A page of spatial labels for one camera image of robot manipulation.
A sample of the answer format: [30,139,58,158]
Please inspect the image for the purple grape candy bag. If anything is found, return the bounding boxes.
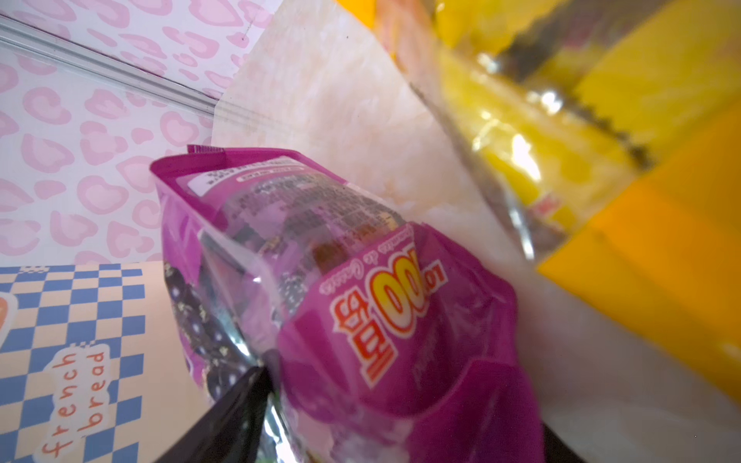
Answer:
[151,147,545,462]

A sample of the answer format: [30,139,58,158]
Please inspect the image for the blue checkered paper bag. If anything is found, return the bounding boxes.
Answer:
[1,262,208,462]

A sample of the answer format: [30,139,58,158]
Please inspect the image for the aluminium corner frame post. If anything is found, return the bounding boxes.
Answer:
[1,15,216,116]

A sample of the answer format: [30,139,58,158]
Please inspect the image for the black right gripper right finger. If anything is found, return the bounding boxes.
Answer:
[543,424,585,463]

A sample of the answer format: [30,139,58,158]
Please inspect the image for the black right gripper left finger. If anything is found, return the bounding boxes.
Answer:
[157,367,272,463]

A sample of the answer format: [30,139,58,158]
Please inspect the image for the yellow orange candy bag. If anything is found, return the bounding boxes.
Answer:
[345,1,740,399]

